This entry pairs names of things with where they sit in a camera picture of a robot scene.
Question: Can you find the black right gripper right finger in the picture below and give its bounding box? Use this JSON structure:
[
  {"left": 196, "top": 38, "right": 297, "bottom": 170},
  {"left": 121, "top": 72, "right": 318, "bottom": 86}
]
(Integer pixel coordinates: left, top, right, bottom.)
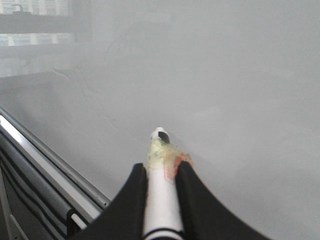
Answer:
[{"left": 175, "top": 161, "right": 268, "bottom": 240}]

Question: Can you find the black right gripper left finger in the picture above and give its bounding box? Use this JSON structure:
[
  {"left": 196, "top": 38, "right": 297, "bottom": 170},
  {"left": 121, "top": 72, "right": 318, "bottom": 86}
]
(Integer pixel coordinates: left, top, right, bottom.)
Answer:
[{"left": 72, "top": 163, "right": 147, "bottom": 240}]

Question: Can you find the white marker with red magnet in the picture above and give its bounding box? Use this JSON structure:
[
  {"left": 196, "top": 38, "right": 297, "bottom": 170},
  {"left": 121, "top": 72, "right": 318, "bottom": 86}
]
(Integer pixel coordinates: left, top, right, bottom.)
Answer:
[{"left": 142, "top": 126, "right": 194, "bottom": 240}]

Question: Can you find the white whiteboard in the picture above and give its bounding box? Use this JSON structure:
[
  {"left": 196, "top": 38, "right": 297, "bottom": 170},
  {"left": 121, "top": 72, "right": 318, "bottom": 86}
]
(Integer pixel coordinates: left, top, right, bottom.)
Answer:
[{"left": 0, "top": 0, "right": 320, "bottom": 240}]

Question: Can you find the white horizontal rod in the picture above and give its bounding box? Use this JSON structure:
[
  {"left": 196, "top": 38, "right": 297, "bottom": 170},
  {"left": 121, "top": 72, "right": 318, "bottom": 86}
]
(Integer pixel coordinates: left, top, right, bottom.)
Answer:
[{"left": 70, "top": 213, "right": 87, "bottom": 230}]

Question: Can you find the white metal stand frame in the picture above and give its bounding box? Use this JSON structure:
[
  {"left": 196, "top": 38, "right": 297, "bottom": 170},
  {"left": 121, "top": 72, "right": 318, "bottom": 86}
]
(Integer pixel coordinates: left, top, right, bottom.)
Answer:
[{"left": 0, "top": 132, "right": 76, "bottom": 240}]

